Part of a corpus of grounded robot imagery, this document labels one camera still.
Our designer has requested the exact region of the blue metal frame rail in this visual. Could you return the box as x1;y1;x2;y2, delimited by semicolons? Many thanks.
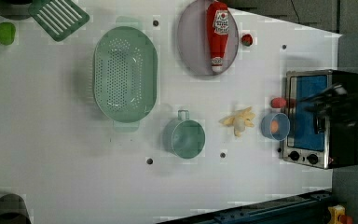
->
159;190;335;224

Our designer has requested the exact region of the green slotted dish rack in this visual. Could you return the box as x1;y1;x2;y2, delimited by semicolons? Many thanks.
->
28;0;90;42

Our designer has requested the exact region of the dark cylinder upper corner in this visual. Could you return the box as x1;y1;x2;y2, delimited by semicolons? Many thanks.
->
0;0;33;21

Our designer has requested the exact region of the grey round plate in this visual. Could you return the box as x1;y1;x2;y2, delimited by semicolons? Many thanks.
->
176;0;239;76

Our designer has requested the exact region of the blue bowl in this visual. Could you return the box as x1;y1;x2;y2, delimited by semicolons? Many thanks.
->
261;113;290;141

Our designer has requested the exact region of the black toaster oven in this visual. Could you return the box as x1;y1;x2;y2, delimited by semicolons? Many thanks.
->
281;70;358;169

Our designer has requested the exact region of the red ketchup bottle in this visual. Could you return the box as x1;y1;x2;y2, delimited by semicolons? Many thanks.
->
206;0;229;73

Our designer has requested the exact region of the orange ball in bowl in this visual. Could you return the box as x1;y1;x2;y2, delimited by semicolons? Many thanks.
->
270;120;279;133

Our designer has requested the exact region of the dark cylinder lower corner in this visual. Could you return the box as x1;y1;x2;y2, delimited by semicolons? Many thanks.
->
0;194;32;224

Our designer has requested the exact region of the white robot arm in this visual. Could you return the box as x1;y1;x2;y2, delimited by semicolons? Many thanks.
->
300;70;358;126

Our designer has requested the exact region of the yellow orange clamp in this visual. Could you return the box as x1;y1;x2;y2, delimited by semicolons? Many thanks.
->
328;205;353;224

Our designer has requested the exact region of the green apple toy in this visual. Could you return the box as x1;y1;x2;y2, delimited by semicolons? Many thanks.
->
0;22;16;46

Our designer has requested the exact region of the green perforated colander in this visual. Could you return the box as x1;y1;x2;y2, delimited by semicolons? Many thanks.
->
93;16;158;133

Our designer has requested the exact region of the dark cylinder corner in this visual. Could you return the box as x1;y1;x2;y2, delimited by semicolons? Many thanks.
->
0;194;32;224
0;0;33;21

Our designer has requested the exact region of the red tomato toy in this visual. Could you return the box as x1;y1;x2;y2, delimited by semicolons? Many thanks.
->
270;97;287;108

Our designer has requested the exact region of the red strawberry toy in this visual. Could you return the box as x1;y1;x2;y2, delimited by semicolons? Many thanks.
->
241;34;253;47

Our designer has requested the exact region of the peeled banana toy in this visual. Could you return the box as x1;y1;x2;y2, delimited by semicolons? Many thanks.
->
219;106;255;137

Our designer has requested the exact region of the green plastic mug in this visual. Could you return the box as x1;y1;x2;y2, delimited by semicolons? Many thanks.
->
162;109;206;160

